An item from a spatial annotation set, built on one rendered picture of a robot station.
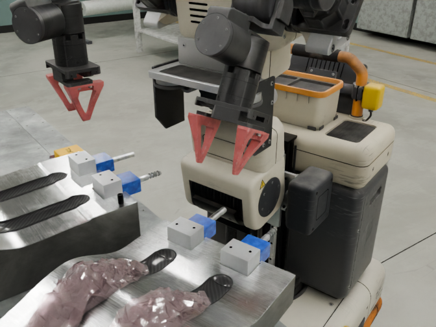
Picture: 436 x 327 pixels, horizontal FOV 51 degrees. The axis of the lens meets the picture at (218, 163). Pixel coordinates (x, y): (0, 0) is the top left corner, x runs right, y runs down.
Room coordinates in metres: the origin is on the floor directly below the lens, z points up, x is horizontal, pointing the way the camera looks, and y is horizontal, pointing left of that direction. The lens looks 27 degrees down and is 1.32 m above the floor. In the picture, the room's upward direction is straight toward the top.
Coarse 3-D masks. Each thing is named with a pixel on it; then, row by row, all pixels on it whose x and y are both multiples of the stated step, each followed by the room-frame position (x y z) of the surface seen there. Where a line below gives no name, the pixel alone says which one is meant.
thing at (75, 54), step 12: (60, 36) 0.80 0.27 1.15; (72, 36) 0.80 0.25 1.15; (84, 36) 0.82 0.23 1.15; (60, 48) 0.80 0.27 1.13; (72, 48) 0.80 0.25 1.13; (84, 48) 0.82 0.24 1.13; (48, 60) 0.84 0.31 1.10; (60, 60) 0.80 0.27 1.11; (72, 60) 0.80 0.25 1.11; (84, 60) 0.81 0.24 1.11; (60, 72) 0.78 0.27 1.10; (72, 72) 0.77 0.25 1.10; (96, 72) 0.80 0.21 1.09
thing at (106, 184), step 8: (96, 176) 0.74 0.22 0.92; (104, 176) 0.74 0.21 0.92; (112, 176) 0.74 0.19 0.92; (120, 176) 0.76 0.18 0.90; (128, 176) 0.76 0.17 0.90; (136, 176) 0.76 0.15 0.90; (144, 176) 0.78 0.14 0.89; (152, 176) 0.79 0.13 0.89; (96, 184) 0.73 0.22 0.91; (104, 184) 0.71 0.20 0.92; (112, 184) 0.71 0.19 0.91; (120, 184) 0.72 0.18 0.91; (128, 184) 0.74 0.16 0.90; (136, 184) 0.75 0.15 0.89; (96, 192) 0.73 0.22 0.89; (104, 192) 0.70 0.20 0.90; (112, 192) 0.71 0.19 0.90; (120, 192) 0.72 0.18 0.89; (128, 192) 0.74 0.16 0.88; (136, 192) 0.75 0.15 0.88
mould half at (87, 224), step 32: (64, 160) 0.86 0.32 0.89; (32, 192) 0.73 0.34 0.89; (64, 192) 0.73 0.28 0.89; (64, 224) 0.63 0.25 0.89; (96, 224) 0.65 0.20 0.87; (128, 224) 0.68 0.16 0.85; (0, 256) 0.55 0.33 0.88; (32, 256) 0.58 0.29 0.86; (64, 256) 0.61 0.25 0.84; (0, 288) 0.55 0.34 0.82
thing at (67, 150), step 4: (64, 148) 1.03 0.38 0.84; (68, 148) 1.03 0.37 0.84; (72, 148) 1.03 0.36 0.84; (76, 148) 1.03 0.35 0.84; (80, 148) 1.03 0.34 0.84; (56, 152) 1.00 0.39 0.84; (60, 152) 1.00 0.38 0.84; (64, 152) 1.00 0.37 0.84; (68, 152) 1.00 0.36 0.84; (72, 152) 1.00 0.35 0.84; (56, 156) 1.00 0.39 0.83
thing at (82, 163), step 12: (72, 156) 0.82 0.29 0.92; (84, 156) 0.82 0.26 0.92; (96, 156) 0.84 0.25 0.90; (108, 156) 0.84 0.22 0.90; (120, 156) 0.86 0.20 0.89; (132, 156) 0.88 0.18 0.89; (72, 168) 0.81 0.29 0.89; (84, 168) 0.79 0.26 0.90; (96, 168) 0.81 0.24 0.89; (108, 168) 0.83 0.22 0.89
